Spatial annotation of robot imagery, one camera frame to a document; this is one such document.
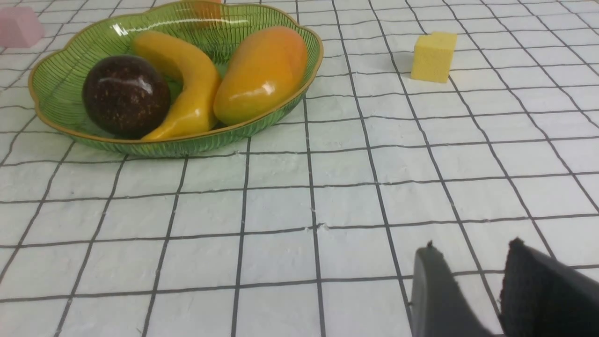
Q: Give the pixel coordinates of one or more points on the orange yellow mango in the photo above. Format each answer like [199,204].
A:
[265,69]

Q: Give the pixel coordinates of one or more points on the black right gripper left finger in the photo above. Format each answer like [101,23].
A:
[438,306]

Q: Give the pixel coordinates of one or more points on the yellow foam cube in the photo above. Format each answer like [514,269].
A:
[433,55]

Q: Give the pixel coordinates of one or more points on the pink foam cube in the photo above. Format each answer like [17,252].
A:
[19,27]

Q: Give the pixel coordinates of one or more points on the dark purple passion fruit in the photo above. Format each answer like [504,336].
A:
[126,96]

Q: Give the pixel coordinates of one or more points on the orange foam cube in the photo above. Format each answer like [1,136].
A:
[208,13]

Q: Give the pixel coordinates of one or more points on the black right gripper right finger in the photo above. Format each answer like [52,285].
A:
[542,297]

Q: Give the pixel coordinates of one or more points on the yellow banana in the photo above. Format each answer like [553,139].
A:
[191,113]

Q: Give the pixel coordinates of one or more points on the white grid tablecloth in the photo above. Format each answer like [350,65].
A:
[309,228]

